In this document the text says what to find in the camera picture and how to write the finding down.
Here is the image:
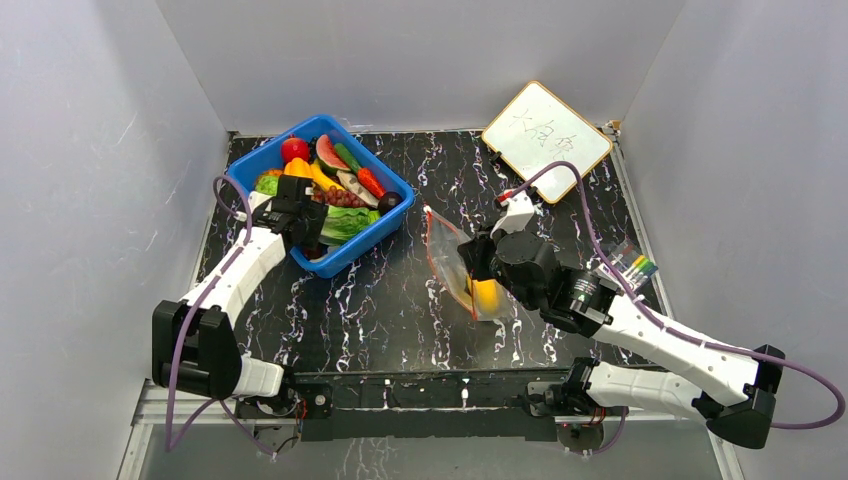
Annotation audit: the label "green toy lettuce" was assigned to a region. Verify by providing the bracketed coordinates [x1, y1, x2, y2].
[319, 206, 381, 246]

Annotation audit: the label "yellow toy mango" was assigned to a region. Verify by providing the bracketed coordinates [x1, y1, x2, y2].
[466, 277, 501, 317]

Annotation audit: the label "clear zip top bag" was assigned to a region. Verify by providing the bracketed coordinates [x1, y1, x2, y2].
[423, 205, 511, 321]

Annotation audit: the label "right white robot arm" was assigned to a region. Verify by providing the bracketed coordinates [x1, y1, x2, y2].
[457, 231, 782, 449]

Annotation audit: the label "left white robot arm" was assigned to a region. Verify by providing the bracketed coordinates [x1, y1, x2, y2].
[152, 175, 328, 416]

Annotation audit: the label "green toy custard apple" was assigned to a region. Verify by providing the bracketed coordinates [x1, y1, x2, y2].
[254, 169, 282, 196]

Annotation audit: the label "toy purple grapes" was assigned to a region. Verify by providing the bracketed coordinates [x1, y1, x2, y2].
[312, 186, 367, 208]

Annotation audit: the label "toy banana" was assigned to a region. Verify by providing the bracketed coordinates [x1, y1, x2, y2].
[310, 162, 344, 192]

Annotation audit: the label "yellow toy bell pepper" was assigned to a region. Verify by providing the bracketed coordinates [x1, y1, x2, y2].
[283, 157, 313, 179]

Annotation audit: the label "toy watermelon slice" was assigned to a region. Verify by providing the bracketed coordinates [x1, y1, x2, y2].
[315, 134, 351, 174]

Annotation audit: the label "red toy pomegranate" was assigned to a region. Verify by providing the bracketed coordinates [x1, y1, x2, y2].
[280, 135, 311, 165]

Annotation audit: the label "blue plastic bin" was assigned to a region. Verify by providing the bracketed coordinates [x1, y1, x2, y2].
[227, 115, 415, 278]

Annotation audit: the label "green toy cucumber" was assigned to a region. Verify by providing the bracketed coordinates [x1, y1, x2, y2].
[333, 143, 362, 174]

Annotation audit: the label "toy carrot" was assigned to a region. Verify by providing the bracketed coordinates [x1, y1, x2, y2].
[357, 167, 386, 200]

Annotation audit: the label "dark toy plum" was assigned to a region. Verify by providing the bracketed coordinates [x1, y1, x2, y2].
[377, 191, 403, 215]

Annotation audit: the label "pack of coloured markers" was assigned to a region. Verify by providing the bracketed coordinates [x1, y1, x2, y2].
[596, 240, 658, 292]

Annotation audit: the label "white dry-erase board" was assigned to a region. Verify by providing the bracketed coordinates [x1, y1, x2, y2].
[481, 81, 613, 180]

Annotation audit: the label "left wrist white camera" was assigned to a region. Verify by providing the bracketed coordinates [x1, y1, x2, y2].
[248, 191, 273, 213]

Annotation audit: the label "wrist white camera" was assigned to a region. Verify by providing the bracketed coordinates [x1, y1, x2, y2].
[248, 191, 273, 213]
[490, 189, 535, 240]

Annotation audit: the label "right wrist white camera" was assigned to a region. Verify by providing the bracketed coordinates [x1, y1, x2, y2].
[490, 189, 535, 240]

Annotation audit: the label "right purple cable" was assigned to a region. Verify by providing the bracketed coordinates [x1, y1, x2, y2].
[496, 160, 847, 432]

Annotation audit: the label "purple cable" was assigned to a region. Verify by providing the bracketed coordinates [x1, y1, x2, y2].
[164, 173, 280, 458]
[496, 160, 847, 432]

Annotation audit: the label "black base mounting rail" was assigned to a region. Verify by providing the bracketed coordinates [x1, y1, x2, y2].
[132, 364, 670, 444]

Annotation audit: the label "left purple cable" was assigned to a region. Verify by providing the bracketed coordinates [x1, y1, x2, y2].
[164, 173, 280, 458]

